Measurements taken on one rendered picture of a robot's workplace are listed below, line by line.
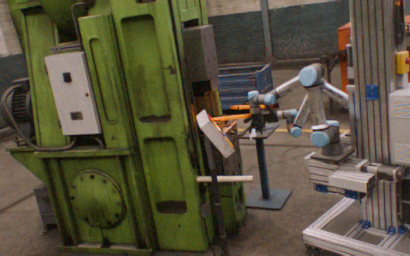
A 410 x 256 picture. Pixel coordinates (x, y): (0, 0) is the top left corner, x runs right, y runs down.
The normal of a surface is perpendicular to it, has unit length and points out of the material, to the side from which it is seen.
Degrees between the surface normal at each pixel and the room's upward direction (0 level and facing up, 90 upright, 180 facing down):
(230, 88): 89
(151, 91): 89
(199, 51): 90
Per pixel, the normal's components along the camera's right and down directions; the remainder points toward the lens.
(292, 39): -0.46, 0.32
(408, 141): -0.69, 0.30
